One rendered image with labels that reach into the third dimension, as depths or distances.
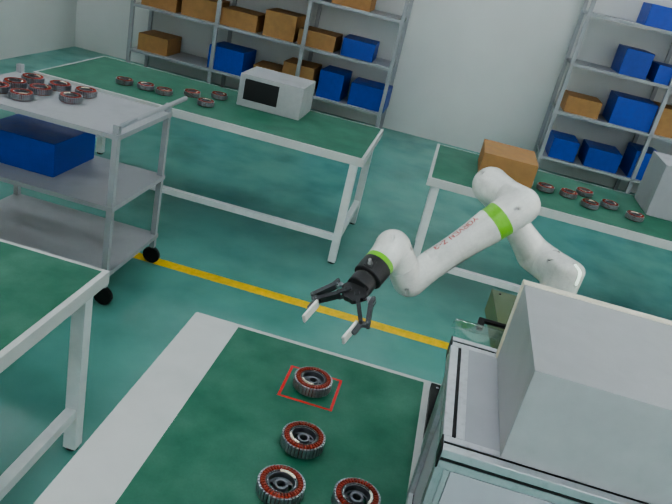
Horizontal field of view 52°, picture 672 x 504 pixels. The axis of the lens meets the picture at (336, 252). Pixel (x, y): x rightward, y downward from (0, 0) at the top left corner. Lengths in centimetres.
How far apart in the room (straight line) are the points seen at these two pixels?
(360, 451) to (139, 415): 57
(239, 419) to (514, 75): 685
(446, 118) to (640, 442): 719
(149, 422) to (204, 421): 14
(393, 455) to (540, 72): 679
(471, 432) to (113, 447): 84
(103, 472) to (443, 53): 711
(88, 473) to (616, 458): 110
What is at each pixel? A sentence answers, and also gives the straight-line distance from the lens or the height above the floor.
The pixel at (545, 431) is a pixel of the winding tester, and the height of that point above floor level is 120.
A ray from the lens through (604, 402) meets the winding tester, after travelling 133.
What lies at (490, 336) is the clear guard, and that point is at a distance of 190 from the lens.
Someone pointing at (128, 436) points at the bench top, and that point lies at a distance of 180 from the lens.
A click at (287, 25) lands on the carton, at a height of 94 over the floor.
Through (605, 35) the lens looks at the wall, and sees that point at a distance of 835.
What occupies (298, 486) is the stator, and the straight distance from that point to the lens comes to 167.
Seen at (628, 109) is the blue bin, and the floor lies 96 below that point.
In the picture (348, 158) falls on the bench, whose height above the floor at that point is 73.
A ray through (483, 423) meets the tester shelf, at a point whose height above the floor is 111.
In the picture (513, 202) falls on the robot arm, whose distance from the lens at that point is 221.
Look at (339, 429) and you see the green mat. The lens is 192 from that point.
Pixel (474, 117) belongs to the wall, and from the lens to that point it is 837.
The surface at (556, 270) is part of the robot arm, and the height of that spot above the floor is 105.
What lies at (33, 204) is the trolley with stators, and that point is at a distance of 436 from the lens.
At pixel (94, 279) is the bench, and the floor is 75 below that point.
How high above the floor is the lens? 192
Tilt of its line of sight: 24 degrees down
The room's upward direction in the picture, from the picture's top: 13 degrees clockwise
